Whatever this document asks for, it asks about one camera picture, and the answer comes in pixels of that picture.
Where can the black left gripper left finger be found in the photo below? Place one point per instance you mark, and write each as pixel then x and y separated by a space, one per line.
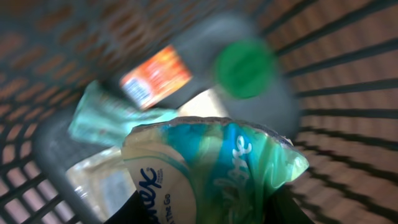
pixel 132 212

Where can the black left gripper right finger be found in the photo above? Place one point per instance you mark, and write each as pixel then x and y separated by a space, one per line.
pixel 284 210

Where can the beige plastic pouch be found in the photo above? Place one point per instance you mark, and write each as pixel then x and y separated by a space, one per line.
pixel 102 180

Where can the teal Kleenex tissue pack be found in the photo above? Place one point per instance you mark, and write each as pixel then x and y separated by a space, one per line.
pixel 209 170

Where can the orange small box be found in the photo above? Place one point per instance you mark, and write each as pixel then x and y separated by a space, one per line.
pixel 156 78

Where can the green lid jar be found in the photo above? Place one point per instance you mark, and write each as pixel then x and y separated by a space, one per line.
pixel 226 54

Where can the grey plastic basket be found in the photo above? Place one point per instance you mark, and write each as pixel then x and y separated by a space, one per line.
pixel 339 58

